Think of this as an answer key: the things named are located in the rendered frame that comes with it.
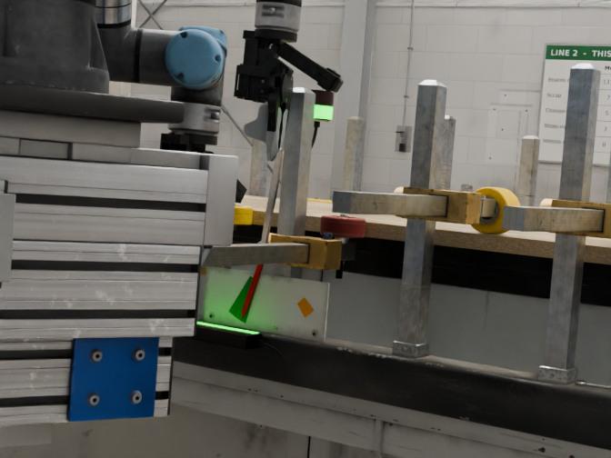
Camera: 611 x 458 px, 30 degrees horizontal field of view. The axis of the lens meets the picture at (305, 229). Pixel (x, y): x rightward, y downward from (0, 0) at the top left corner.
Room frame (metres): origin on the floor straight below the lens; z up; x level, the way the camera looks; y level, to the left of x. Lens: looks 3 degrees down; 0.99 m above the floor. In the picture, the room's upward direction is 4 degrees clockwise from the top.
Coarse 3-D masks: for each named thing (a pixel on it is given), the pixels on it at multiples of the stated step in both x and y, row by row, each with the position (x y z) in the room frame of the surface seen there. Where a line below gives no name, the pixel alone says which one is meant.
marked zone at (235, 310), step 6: (246, 282) 1.98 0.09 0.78; (246, 288) 1.98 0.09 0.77; (240, 294) 1.99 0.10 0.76; (246, 294) 1.98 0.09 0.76; (240, 300) 1.99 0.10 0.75; (234, 306) 1.99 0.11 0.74; (240, 306) 1.99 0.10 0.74; (234, 312) 1.99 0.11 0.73; (240, 312) 1.99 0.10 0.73; (240, 318) 1.99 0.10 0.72; (246, 318) 1.98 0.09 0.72
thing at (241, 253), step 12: (216, 252) 1.71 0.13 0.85; (228, 252) 1.73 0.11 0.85; (240, 252) 1.75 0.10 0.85; (252, 252) 1.78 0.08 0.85; (264, 252) 1.81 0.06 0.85; (276, 252) 1.84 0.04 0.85; (288, 252) 1.86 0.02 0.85; (300, 252) 1.89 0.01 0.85; (348, 252) 2.02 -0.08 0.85; (204, 264) 1.68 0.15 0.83; (216, 264) 1.71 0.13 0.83; (228, 264) 1.73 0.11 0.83; (240, 264) 1.76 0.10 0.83
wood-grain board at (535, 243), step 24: (264, 216) 2.17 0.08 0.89; (312, 216) 2.11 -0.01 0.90; (360, 216) 2.27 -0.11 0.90; (384, 216) 2.37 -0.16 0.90; (456, 240) 1.95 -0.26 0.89; (480, 240) 1.93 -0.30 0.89; (504, 240) 1.90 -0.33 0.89; (528, 240) 1.88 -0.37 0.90; (552, 240) 1.89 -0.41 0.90; (600, 240) 2.03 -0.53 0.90
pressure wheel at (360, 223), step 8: (328, 216) 2.00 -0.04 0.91; (336, 216) 2.05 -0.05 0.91; (344, 216) 2.02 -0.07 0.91; (328, 224) 2.00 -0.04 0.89; (336, 224) 1.99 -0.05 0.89; (344, 224) 1.99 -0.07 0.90; (352, 224) 1.99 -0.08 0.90; (360, 224) 2.00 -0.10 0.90; (320, 232) 2.02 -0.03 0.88; (328, 232) 2.00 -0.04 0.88; (336, 232) 1.99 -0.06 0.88; (344, 232) 1.99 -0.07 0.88; (352, 232) 1.99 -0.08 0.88; (360, 232) 2.00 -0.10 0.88; (344, 240) 2.02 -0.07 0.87; (336, 272) 2.03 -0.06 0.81
